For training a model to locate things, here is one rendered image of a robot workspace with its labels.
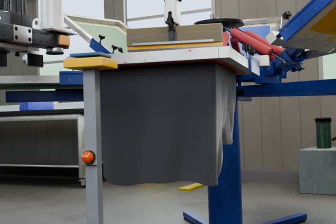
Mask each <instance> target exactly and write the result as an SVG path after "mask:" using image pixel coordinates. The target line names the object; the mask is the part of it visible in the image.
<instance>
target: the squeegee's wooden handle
mask: <svg viewBox="0 0 336 224"><path fill-rule="evenodd" d="M175 32H176V41H188V40H207V39H214V42H223V24H222V23H210V24H194V25H177V26H175ZM151 42H169V27H168V26H161V27H145V28H128V29H127V30H126V46H127V47H134V46H132V43H151Z"/></svg>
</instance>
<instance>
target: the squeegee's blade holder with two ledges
mask: <svg viewBox="0 0 336 224"><path fill-rule="evenodd" d="M213 42H215V40H214V39H198V40H179V41H160V42H142V43H132V46H134V47H135V46H155V45H174V44H194V43H213Z"/></svg>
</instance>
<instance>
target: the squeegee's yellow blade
mask: <svg viewBox="0 0 336 224"><path fill-rule="evenodd" d="M221 45H223V42H204V43H185V44H165V45H146V46H128V47H127V50H140V49H160V48H181V47H201V46H221Z"/></svg>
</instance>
